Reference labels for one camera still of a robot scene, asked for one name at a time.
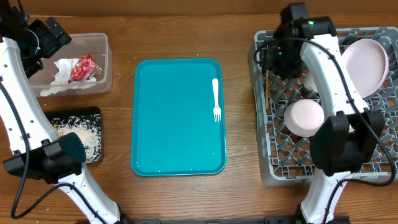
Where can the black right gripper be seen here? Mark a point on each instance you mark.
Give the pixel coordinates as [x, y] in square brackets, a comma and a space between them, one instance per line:
[267, 63]

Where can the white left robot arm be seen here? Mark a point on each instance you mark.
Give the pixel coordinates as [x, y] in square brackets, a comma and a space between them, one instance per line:
[38, 151]

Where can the black food waste tray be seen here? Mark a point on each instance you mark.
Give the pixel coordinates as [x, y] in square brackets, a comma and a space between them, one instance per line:
[74, 112]

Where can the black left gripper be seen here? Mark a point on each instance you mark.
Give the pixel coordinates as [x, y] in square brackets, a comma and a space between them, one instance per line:
[52, 43]

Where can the clear plastic bin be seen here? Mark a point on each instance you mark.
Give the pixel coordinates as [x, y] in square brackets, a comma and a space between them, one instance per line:
[95, 44]

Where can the pile of peanuts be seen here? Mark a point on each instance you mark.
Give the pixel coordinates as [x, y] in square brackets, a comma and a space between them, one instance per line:
[57, 128]

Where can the red snack wrapper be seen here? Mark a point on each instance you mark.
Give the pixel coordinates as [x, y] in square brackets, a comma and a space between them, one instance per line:
[85, 69]

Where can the teal serving tray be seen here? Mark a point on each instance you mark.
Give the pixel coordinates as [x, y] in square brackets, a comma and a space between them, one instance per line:
[174, 131]

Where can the pile of white rice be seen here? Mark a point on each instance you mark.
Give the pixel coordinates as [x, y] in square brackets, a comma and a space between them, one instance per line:
[89, 130]

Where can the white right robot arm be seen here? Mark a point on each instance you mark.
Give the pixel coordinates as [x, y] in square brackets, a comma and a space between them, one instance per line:
[350, 130]

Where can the white paper cup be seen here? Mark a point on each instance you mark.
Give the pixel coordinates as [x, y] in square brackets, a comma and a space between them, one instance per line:
[309, 82]

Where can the wooden chopstick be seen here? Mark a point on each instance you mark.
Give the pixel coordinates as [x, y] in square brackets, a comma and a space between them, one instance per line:
[267, 89]

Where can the white napkin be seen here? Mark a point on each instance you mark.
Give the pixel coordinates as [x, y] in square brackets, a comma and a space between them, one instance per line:
[60, 83]

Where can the pink bowl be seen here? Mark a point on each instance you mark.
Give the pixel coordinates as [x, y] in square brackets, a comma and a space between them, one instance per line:
[304, 117]

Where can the grey dishwasher rack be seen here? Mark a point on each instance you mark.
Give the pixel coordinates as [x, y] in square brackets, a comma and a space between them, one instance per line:
[284, 158]

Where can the white plastic fork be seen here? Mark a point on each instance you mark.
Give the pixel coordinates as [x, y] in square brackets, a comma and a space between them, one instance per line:
[216, 109]

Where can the pink round plate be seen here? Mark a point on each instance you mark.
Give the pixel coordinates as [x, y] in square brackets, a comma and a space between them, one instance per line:
[367, 62]

